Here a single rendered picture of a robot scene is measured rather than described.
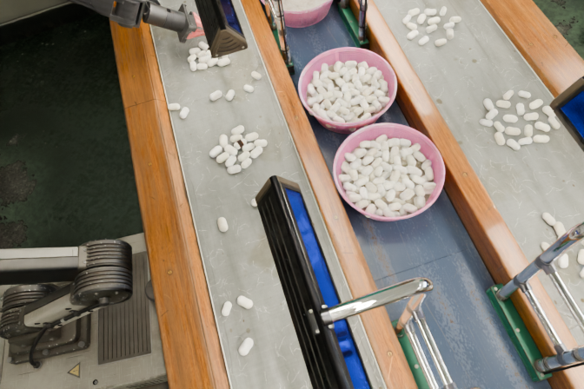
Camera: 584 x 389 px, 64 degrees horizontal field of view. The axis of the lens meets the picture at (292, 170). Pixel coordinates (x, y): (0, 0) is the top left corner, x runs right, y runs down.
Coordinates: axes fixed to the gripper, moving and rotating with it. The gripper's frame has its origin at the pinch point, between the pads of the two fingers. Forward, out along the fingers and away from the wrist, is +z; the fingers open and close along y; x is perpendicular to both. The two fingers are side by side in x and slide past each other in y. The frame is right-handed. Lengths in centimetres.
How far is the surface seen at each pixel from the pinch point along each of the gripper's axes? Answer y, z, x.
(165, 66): -4.4, -9.2, 13.4
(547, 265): -98, 19, -42
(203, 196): -51, -8, 12
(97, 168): 22, 0, 104
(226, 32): -37.3, -18.6, -26.4
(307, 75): -24.8, 18.9, -12.5
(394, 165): -60, 28, -19
